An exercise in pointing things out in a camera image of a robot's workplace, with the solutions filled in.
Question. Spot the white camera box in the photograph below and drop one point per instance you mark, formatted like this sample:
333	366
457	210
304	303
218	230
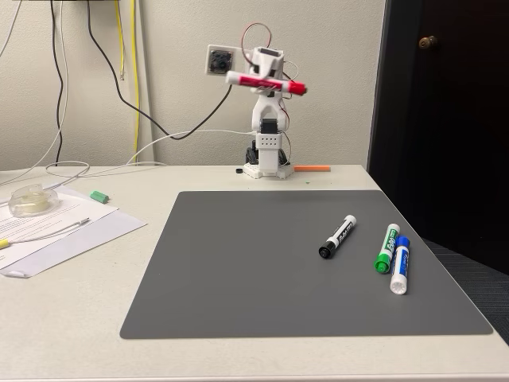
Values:
218	59

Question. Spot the red Expo marker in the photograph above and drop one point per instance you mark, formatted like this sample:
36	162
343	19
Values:
262	83

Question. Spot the dark wooden door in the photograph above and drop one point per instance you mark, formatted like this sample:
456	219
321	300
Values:
457	139

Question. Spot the blue Expo marker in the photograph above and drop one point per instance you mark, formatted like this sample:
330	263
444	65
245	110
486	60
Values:
401	266

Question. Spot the brass door knob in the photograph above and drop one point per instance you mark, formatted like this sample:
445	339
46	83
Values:
428	42

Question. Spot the yellow highlighter pen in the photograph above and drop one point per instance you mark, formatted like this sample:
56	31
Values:
4	243

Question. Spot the orange stick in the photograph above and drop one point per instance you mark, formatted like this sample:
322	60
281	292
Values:
312	168

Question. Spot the small green cap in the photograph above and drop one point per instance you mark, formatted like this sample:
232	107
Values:
99	196

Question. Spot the black Expo marker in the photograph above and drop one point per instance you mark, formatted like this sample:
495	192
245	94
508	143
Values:
338	236

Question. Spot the white printed paper sheet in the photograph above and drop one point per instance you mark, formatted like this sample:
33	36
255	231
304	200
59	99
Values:
99	227

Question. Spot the grey rectangular mat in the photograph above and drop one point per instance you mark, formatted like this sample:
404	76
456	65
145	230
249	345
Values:
246	270

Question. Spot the green Expo marker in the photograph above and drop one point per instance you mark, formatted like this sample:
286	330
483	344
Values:
386	248

